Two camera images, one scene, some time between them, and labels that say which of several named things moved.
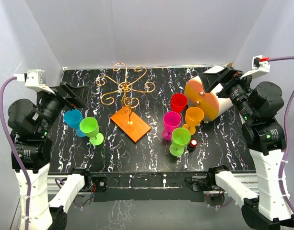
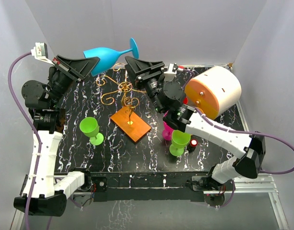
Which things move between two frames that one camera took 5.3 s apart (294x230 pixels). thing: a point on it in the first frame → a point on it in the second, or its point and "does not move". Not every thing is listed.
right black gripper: [210, 80] → [141, 69]
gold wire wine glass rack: [126, 118] does not move
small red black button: [193, 144] does not move
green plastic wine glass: [89, 126] does not move
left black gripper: [78, 96] → [79, 68]
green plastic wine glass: [181, 137] does not move
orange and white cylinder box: [213, 104] does not move
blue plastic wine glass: [73, 118] → [108, 57]
